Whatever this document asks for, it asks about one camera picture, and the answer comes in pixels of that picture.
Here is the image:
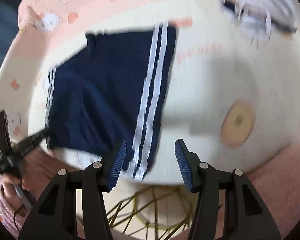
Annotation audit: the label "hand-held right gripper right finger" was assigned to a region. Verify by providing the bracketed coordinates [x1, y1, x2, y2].
[174, 139, 282, 240]

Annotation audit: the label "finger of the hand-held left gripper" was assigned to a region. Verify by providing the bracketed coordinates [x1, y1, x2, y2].
[12, 127, 51, 156]

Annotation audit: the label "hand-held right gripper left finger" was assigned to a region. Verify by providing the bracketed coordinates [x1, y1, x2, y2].
[18, 140, 127, 240]

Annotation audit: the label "navy shorts with white stripes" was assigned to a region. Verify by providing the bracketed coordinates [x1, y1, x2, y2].
[46, 21, 178, 181]

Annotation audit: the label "person's left forearm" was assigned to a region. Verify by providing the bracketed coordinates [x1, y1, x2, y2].
[0, 184, 37, 240]

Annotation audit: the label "person's left hand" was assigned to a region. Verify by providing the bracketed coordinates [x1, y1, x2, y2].
[2, 174, 23, 188]

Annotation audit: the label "cartoon cat printed blanket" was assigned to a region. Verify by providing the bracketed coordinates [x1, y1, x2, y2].
[0, 0, 300, 188]

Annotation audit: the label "person's pink fluffy clothing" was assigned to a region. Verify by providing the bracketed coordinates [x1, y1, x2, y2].
[22, 142, 300, 240]

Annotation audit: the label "dark teal curtain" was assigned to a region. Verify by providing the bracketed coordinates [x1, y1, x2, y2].
[0, 0, 23, 77]

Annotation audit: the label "crumpled white garment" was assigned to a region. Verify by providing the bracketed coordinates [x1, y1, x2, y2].
[217, 0, 298, 44]

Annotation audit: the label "gold wire frame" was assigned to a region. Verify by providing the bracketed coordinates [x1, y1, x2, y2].
[105, 185, 193, 240]

